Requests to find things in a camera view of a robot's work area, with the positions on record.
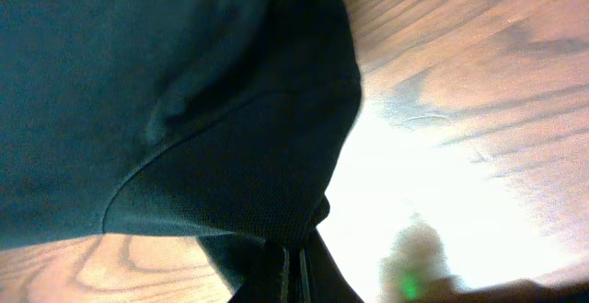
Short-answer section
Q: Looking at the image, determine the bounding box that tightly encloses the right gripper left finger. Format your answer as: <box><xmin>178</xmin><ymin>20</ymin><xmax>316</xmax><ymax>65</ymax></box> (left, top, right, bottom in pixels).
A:
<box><xmin>229</xmin><ymin>243</ymin><xmax>290</xmax><ymax>303</ymax></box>

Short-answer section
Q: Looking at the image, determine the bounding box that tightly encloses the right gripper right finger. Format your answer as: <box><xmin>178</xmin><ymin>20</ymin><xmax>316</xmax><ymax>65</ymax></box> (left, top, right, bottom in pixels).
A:
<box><xmin>298</xmin><ymin>230</ymin><xmax>364</xmax><ymax>303</ymax></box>

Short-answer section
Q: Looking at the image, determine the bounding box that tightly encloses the black t-shirt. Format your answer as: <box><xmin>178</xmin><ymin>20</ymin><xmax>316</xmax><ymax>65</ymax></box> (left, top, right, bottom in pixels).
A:
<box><xmin>1</xmin><ymin>0</ymin><xmax>362</xmax><ymax>302</ymax></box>

